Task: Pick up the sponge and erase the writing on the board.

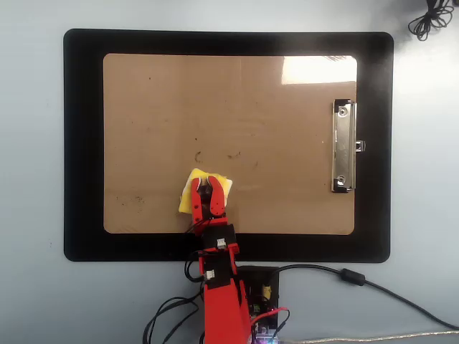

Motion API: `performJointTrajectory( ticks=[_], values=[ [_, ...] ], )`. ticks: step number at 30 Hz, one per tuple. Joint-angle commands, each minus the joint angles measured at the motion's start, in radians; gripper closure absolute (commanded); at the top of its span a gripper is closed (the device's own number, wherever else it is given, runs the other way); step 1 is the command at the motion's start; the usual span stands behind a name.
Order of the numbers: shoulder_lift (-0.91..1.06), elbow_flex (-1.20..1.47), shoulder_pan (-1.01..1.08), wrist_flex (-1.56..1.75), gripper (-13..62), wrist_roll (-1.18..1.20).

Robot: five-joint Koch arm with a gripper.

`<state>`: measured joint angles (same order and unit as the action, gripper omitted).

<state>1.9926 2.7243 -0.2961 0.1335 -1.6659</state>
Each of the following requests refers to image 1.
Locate silver metal clipboard clip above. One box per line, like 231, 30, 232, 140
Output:
330, 98, 367, 194

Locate black servo wires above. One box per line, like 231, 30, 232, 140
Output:
142, 218, 207, 344

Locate black power cable with ferrite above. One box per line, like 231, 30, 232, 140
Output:
276, 264, 459, 331

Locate brown clipboard board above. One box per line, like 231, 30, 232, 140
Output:
103, 53, 359, 237

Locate red wire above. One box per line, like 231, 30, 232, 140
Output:
250, 307, 291, 340

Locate coiled thin black cable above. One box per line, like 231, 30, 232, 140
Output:
408, 0, 455, 42

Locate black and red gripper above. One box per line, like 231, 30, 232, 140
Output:
189, 175, 240, 254

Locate black rectangular desk mat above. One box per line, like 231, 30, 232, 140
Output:
62, 28, 394, 263

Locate silver braided cable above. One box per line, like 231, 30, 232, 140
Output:
281, 330, 459, 344

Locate black robot base with electronics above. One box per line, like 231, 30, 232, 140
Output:
235, 265, 281, 344

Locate yellow sponge with black knob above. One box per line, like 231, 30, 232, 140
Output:
177, 168, 235, 215

